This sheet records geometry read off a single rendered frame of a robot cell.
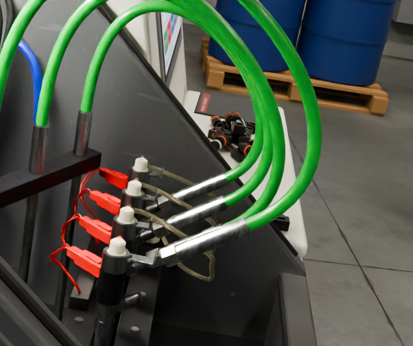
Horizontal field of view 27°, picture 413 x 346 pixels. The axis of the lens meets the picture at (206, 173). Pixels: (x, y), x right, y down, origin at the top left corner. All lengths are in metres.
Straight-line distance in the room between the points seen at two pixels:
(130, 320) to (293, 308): 0.26
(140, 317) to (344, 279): 2.47
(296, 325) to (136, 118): 0.35
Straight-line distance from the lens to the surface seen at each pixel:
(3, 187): 1.00
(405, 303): 3.41
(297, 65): 0.82
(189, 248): 0.88
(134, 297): 0.92
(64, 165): 1.08
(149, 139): 1.18
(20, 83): 1.19
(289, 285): 1.22
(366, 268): 3.60
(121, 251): 0.89
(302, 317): 1.15
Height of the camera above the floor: 1.51
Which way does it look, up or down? 21 degrees down
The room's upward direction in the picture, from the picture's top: 11 degrees clockwise
